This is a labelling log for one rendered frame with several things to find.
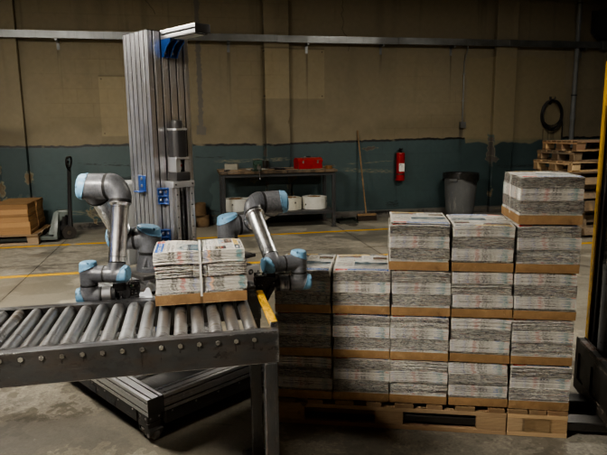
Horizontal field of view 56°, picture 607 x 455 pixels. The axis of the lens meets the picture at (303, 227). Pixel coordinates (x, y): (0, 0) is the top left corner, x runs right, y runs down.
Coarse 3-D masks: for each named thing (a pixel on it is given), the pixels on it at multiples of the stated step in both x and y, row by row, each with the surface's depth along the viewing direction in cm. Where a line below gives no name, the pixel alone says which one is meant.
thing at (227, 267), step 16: (208, 240) 259; (224, 240) 256; (208, 256) 234; (224, 256) 235; (240, 256) 236; (208, 272) 235; (224, 272) 236; (240, 272) 237; (224, 288) 237; (240, 288) 238
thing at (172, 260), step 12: (180, 240) 258; (156, 252) 231; (168, 252) 231; (180, 252) 232; (156, 264) 230; (168, 264) 231; (180, 264) 232; (192, 264) 233; (156, 276) 231; (168, 276) 232; (180, 276) 233; (192, 276) 234; (156, 288) 232; (168, 288) 233; (180, 288) 234; (192, 288) 235
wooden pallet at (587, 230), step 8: (584, 184) 786; (592, 184) 803; (584, 192) 798; (592, 192) 801; (592, 200) 785; (584, 208) 780; (592, 208) 783; (584, 216) 790; (592, 216) 796; (584, 224) 789; (584, 232) 775; (592, 232) 778
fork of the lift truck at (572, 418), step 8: (408, 416) 291; (416, 416) 290; (424, 416) 290; (432, 416) 289; (440, 416) 289; (448, 416) 289; (456, 416) 288; (464, 416) 288; (472, 416) 288; (568, 416) 287; (576, 416) 287; (584, 416) 287; (592, 416) 286; (464, 424) 288; (472, 424) 287; (568, 424) 281; (576, 424) 280; (584, 424) 280; (592, 424) 280; (600, 424) 279
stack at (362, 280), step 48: (336, 288) 283; (384, 288) 280; (432, 288) 277; (480, 288) 274; (288, 336) 290; (336, 336) 286; (384, 336) 283; (432, 336) 280; (480, 336) 278; (288, 384) 295; (336, 384) 291; (384, 384) 288; (432, 384) 285; (480, 384) 281; (480, 432) 286
